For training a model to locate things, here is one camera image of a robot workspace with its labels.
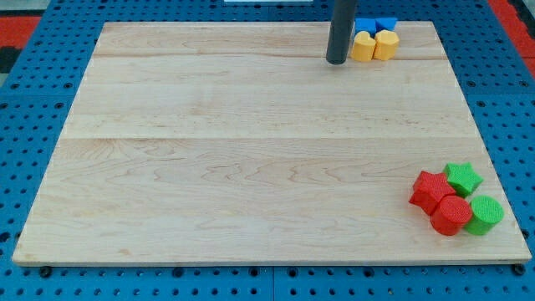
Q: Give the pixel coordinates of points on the red star block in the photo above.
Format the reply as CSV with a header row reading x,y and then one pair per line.
x,y
428,191

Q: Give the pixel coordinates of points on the blue cube block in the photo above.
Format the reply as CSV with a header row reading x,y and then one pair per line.
x,y
367,25

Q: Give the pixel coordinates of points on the green cylinder block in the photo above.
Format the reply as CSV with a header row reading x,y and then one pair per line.
x,y
487,212

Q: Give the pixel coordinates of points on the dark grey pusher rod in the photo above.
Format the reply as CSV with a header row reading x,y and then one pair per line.
x,y
340,31

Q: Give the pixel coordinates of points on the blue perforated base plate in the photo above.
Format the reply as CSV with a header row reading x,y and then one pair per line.
x,y
36,95

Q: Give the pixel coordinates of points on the yellow heart block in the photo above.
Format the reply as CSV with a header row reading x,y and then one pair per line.
x,y
363,47

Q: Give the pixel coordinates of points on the red cylinder block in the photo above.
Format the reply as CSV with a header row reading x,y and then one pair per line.
x,y
451,215

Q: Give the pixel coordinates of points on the blue triangle block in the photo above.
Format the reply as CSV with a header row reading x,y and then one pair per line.
x,y
386,23

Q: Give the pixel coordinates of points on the green star block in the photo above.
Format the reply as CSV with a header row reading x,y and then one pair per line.
x,y
463,178

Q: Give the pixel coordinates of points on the wooden board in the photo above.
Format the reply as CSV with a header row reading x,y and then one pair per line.
x,y
238,144

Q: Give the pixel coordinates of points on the yellow hexagon block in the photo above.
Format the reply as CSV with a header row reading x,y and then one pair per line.
x,y
386,46

